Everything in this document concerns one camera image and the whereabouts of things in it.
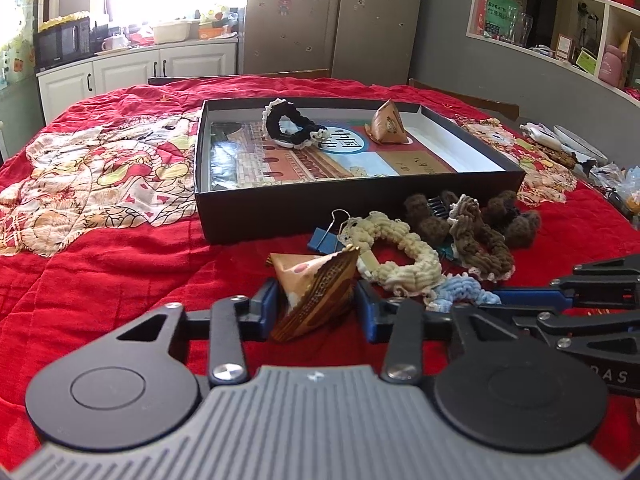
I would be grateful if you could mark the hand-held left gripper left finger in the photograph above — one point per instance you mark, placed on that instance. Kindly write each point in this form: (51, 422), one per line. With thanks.
(264, 310)

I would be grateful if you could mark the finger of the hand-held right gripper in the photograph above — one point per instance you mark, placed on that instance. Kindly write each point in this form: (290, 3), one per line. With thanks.
(530, 297)
(575, 325)

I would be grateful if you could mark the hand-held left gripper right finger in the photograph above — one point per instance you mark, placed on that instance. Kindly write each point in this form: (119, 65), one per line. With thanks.
(369, 315)

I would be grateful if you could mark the brown triangular snack packet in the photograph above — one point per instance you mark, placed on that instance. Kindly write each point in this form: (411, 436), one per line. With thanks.
(315, 295)
(387, 125)

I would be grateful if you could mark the light blue knitted scrunchie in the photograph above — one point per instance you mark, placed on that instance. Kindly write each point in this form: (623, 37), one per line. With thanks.
(460, 285)

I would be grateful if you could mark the brown knitted scrunchie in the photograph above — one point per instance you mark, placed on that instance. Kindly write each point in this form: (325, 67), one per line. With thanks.
(480, 245)

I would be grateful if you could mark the blue binder clip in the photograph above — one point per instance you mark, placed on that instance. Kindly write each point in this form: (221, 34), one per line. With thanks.
(324, 241)

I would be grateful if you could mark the cream knitted scrunchie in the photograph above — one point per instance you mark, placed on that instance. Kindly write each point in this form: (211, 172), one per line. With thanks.
(370, 227)

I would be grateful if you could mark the black cardboard box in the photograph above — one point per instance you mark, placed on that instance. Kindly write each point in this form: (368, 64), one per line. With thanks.
(300, 210)

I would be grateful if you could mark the clear plastic bag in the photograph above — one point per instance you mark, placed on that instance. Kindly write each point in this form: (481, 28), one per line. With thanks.
(617, 185)

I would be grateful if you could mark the brown woven coaster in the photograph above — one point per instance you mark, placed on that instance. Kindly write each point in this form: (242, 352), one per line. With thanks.
(560, 157)

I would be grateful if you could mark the white handheld device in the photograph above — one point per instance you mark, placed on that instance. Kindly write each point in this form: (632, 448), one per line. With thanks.
(540, 135)

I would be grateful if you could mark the white bowl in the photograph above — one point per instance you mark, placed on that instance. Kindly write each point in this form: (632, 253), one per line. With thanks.
(580, 142)

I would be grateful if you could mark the red printed blanket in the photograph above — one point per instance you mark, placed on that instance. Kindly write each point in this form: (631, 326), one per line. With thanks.
(100, 270)

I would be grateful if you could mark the black scrunchie with white trim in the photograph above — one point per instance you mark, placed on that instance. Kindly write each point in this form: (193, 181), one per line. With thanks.
(300, 136)

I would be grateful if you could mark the dark wooden chair back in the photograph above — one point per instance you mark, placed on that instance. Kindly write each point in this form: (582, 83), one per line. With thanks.
(200, 80)
(490, 102)

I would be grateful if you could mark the green card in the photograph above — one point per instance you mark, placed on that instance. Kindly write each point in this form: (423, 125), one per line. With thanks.
(586, 61)

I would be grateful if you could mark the pink container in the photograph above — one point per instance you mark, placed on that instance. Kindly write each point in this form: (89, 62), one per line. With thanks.
(611, 67)

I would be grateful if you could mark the clear glass tumbler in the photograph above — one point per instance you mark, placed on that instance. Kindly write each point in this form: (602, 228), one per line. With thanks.
(527, 30)
(516, 27)

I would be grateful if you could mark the white kitchen cabinet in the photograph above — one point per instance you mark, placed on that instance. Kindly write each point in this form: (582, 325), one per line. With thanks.
(125, 72)

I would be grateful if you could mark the orange plastic basin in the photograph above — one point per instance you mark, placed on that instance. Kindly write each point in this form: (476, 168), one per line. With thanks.
(217, 31)

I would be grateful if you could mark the red and green paper bag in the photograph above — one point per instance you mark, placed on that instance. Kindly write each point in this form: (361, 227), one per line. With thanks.
(500, 12)

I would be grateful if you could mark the grey two-door refrigerator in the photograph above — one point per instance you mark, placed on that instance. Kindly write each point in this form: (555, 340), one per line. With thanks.
(300, 20)

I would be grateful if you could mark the white plastic basin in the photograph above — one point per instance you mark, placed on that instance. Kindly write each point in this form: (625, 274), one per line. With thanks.
(170, 32)

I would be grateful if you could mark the white teapot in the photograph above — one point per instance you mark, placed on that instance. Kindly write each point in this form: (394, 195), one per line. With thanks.
(117, 42)

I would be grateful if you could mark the black microwave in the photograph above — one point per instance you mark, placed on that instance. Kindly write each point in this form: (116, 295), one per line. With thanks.
(60, 42)

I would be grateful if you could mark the yellow flowers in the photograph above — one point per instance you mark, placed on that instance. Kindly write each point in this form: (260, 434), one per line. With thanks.
(62, 21)

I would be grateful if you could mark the small brown picture frame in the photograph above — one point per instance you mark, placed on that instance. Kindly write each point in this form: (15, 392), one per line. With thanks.
(564, 47)

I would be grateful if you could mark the white wall shelf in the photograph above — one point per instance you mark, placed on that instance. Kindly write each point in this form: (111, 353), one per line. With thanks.
(475, 5)

